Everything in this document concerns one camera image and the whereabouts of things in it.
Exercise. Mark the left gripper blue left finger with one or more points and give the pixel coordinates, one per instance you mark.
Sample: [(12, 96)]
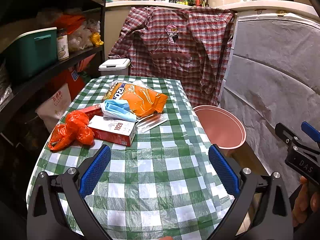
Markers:
[(91, 170)]

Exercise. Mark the red plastic bag on shelf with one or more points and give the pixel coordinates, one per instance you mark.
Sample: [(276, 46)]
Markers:
[(69, 22)]

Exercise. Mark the right hand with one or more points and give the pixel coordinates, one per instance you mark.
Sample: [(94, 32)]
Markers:
[(304, 200)]

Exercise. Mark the white lidded trash can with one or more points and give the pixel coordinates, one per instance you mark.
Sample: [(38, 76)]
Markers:
[(115, 67)]

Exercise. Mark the red sack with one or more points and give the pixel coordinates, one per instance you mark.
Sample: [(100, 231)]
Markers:
[(71, 78)]

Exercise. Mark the orange snack bag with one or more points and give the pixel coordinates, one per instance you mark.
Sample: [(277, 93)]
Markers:
[(143, 101)]

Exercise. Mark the white labelled jar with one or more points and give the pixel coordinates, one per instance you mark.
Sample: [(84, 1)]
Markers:
[(62, 44)]

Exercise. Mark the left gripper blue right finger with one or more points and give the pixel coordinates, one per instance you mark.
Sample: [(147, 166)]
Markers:
[(228, 177)]

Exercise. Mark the white food bags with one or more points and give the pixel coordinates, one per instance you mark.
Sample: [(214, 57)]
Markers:
[(80, 39)]

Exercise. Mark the grey covered appliance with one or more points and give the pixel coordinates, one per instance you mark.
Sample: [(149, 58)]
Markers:
[(273, 77)]

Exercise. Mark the black metal shelf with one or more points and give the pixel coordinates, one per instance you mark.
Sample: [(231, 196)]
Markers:
[(21, 16)]

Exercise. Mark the orange plastic bag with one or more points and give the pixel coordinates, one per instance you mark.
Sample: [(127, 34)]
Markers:
[(74, 129)]

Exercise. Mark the yellow toy figure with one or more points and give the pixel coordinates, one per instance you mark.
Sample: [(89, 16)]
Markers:
[(95, 38)]

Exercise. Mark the green storage box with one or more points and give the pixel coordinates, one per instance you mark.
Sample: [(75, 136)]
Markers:
[(31, 51)]

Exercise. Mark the red plaid shirt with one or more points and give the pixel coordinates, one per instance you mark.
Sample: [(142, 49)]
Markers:
[(191, 45)]

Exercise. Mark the green white checkered tablecloth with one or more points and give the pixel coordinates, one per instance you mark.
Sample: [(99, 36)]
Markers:
[(163, 184)]

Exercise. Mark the clear plastic wrapper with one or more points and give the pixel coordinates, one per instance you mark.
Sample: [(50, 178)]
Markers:
[(149, 122)]

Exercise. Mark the pink plastic trash bin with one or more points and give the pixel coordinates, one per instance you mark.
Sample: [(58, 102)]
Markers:
[(221, 127)]

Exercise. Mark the blue face mask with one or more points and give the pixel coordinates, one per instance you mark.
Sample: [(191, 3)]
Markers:
[(117, 110)]

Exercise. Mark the white rice bag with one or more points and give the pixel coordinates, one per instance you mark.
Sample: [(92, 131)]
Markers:
[(53, 109)]

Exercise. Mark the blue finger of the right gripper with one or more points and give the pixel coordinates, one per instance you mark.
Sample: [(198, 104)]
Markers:
[(284, 133), (313, 133)]

